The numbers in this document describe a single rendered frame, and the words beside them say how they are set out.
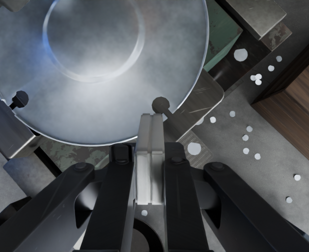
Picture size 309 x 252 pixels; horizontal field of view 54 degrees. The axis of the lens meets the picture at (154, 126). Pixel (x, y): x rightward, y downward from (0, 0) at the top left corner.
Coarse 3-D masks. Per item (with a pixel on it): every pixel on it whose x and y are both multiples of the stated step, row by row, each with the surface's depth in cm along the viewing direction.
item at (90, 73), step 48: (48, 0) 39; (96, 0) 38; (144, 0) 38; (192, 0) 38; (0, 48) 39; (48, 48) 38; (96, 48) 38; (144, 48) 38; (192, 48) 38; (0, 96) 38; (48, 96) 38; (96, 96) 38; (144, 96) 38; (96, 144) 37
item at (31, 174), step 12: (36, 156) 52; (12, 168) 53; (24, 168) 52; (36, 168) 52; (48, 168) 52; (24, 180) 52; (36, 180) 52; (48, 180) 52; (24, 192) 52; (36, 192) 52
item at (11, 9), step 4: (0, 0) 25; (4, 0) 25; (8, 0) 25; (12, 0) 26; (16, 0) 26; (20, 0) 26; (24, 0) 27; (28, 0) 27; (4, 4) 26; (8, 4) 26; (12, 4) 26; (16, 4) 26; (20, 4) 27; (24, 4) 27; (8, 8) 27; (12, 8) 27; (16, 8) 27; (20, 8) 27
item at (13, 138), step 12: (24, 96) 47; (0, 108) 47; (12, 108) 47; (0, 120) 47; (12, 120) 46; (0, 132) 46; (12, 132) 46; (24, 132) 46; (36, 132) 48; (0, 144) 46; (12, 144) 46; (24, 144) 46; (36, 144) 50; (12, 156) 46; (24, 156) 51
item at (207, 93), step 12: (204, 72) 38; (204, 84) 38; (216, 84) 38; (192, 96) 38; (204, 96) 38; (216, 96) 38; (156, 108) 38; (180, 108) 38; (192, 108) 38; (204, 108) 38; (168, 120) 38; (180, 120) 38; (192, 120) 38; (168, 132) 38; (180, 132) 38
